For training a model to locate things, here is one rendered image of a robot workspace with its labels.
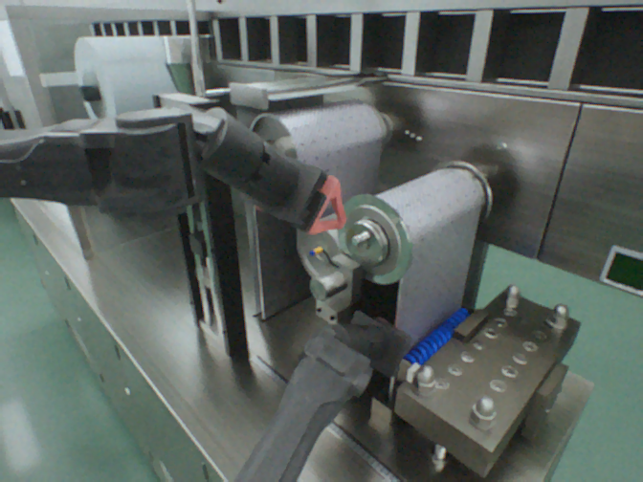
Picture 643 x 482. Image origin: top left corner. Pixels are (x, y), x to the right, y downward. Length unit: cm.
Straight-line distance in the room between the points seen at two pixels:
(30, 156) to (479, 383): 67
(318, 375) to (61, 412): 193
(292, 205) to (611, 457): 195
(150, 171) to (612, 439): 216
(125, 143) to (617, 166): 71
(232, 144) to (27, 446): 199
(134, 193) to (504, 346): 68
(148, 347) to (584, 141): 96
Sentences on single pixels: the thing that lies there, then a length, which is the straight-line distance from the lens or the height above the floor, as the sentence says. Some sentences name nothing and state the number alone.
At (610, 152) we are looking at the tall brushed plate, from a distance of 81.
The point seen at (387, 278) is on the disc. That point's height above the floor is 120.
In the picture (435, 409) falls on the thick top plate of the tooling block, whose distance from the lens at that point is 69.
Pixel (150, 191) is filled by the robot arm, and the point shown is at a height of 143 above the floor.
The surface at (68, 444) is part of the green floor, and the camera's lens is 217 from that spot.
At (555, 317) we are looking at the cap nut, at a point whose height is 105.
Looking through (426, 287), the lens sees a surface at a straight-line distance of 71.
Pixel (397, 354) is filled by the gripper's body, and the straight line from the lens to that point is 63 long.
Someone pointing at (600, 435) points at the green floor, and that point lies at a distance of 226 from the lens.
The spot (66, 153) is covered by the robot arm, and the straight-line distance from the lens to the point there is 36.
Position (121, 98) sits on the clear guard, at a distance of 140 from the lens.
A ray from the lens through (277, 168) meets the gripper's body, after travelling 41.
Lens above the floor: 155
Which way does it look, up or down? 28 degrees down
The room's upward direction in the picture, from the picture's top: straight up
